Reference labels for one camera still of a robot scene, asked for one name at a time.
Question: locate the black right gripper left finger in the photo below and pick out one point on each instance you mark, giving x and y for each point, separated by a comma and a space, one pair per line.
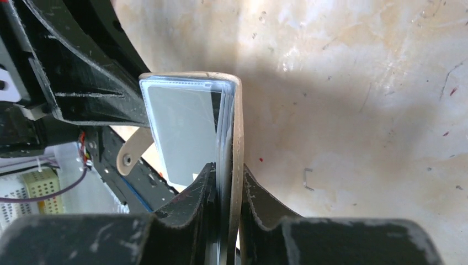
180, 232

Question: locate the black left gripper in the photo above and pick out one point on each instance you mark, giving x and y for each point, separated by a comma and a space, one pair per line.
70, 59

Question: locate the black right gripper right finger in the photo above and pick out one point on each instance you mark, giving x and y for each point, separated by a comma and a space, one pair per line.
272, 233

